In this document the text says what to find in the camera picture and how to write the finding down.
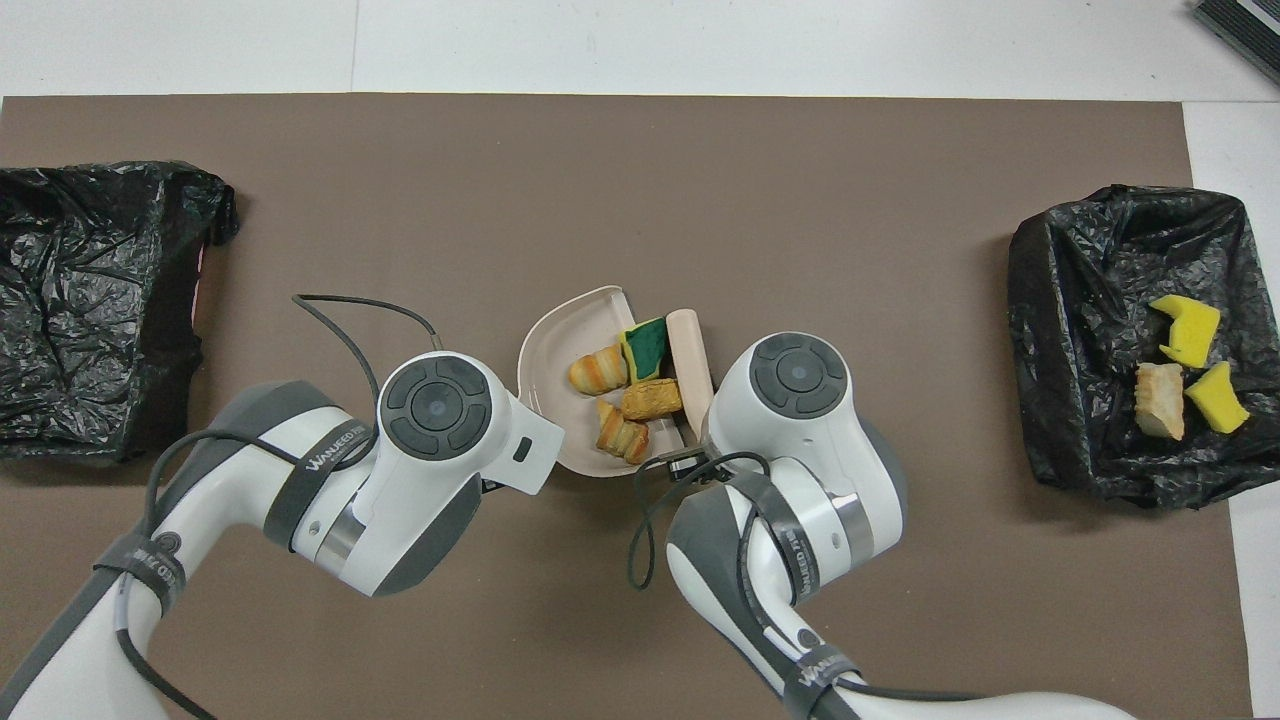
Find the green and yellow sponge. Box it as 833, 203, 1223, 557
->
620, 316, 671, 383
1148, 294, 1222, 369

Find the toy croissant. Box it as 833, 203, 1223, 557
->
568, 343, 631, 396
595, 398, 651, 466

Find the oval golden toy bread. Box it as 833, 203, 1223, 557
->
620, 378, 686, 421

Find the beige hand brush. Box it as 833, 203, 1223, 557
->
650, 308, 717, 456

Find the beige plastic dustpan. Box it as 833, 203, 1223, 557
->
517, 286, 656, 481

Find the pale toy bread piece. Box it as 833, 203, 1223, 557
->
1135, 362, 1186, 441

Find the small yellow sponge piece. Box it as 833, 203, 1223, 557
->
1185, 361, 1251, 435

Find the bin with black bag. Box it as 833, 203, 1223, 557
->
1007, 183, 1280, 511
0, 160, 241, 466

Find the brown table mat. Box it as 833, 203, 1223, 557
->
0, 95, 1253, 720

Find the dark ribbed device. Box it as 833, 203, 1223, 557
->
1190, 0, 1280, 86

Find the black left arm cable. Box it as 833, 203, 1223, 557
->
118, 294, 446, 720

